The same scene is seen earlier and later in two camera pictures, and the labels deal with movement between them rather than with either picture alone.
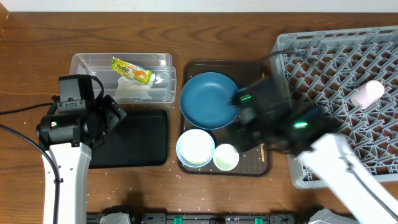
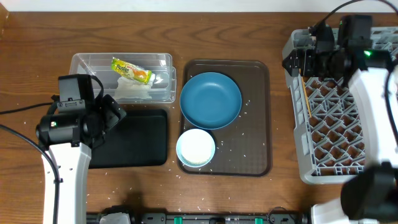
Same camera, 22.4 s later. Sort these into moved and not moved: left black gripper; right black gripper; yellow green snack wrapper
Moved: right black gripper
Not moved: left black gripper; yellow green snack wrapper
